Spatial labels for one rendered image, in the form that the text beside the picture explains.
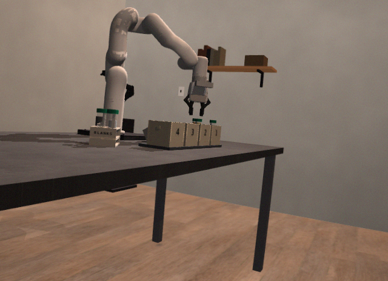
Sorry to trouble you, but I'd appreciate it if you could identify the peach tube rack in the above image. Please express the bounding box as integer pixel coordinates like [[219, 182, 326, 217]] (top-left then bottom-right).
[[89, 126, 121, 147]]

